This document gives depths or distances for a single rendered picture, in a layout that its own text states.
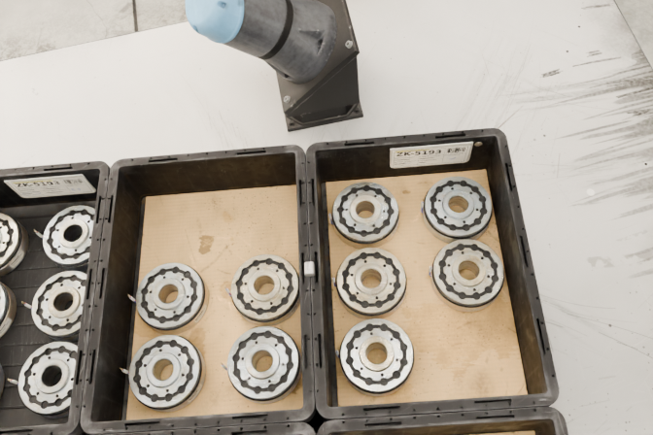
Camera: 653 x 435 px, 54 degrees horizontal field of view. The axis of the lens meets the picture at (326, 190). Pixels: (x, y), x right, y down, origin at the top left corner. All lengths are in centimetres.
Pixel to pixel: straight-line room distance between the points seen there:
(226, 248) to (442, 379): 38
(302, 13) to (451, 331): 58
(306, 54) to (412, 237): 37
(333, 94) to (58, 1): 171
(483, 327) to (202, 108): 71
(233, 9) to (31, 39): 166
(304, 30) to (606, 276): 66
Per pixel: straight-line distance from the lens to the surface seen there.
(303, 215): 92
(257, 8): 108
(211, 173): 103
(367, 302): 95
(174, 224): 107
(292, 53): 113
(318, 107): 122
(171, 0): 256
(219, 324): 100
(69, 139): 140
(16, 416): 108
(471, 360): 96
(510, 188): 97
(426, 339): 96
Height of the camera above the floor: 176
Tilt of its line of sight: 63 degrees down
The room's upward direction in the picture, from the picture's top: 10 degrees counter-clockwise
